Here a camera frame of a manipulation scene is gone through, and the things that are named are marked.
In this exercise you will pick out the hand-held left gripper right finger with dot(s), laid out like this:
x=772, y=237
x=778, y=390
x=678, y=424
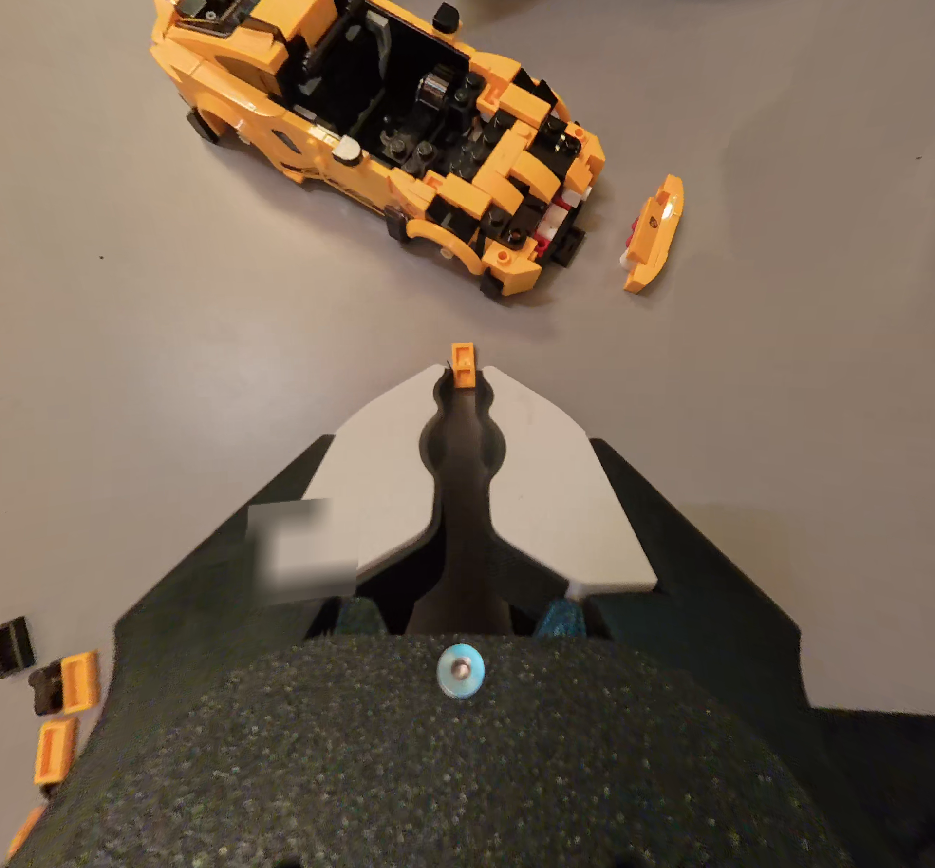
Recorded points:
x=562, y=503

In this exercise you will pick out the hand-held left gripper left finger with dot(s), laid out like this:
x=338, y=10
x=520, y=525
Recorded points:
x=380, y=459

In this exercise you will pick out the orange lego bracket piece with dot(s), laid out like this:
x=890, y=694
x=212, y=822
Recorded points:
x=464, y=365

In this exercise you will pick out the orange lego bumper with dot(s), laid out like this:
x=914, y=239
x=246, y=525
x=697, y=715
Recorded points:
x=654, y=232

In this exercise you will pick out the pile of orange black lego pieces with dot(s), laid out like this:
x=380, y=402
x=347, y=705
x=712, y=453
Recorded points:
x=79, y=679

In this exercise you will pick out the black flat lego tile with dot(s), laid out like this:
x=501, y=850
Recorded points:
x=14, y=646

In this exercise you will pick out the person's black fleece jacket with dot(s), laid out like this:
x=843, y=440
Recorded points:
x=891, y=773

